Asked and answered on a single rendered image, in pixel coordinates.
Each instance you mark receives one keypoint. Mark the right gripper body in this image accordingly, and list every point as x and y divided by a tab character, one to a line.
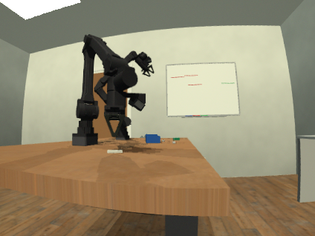
111	107

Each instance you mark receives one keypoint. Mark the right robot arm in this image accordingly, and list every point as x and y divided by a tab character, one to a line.
121	78

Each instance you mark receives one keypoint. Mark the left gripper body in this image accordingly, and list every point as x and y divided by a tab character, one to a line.
144	67

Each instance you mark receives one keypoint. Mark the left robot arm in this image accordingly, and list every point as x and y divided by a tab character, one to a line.
103	95

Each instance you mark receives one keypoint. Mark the blue rack of bins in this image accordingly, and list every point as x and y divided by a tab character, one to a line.
152	138

